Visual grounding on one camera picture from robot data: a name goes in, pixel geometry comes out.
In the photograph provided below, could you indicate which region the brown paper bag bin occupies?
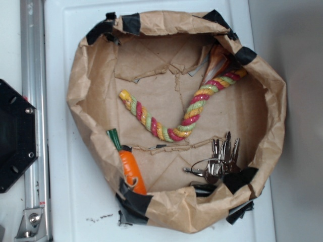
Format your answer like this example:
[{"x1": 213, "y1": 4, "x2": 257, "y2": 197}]
[{"x1": 67, "y1": 11, "x2": 287, "y2": 233}]

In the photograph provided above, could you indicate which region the orange toy carrot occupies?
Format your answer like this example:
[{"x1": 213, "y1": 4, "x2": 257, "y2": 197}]
[{"x1": 106, "y1": 129, "x2": 147, "y2": 195}]

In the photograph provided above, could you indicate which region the bunch of silver keys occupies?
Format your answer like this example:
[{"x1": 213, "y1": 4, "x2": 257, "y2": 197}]
[{"x1": 183, "y1": 132, "x2": 241, "y2": 185}]

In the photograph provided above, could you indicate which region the white tray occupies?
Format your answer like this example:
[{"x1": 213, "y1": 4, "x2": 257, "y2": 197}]
[{"x1": 44, "y1": 1, "x2": 276, "y2": 241}]

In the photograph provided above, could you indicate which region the multicolored twisted rope toy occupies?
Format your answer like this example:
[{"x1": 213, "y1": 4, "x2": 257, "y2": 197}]
[{"x1": 119, "y1": 44, "x2": 247, "y2": 143}]

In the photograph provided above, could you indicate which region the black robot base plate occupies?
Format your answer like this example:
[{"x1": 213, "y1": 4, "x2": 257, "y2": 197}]
[{"x1": 0, "y1": 79, "x2": 37, "y2": 194}]

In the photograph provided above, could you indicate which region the metal corner bracket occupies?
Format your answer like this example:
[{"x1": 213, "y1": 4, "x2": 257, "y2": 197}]
[{"x1": 14, "y1": 208, "x2": 47, "y2": 241}]

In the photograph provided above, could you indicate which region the aluminium extrusion rail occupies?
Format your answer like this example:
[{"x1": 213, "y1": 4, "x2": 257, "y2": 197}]
[{"x1": 20, "y1": 1, "x2": 53, "y2": 241}]

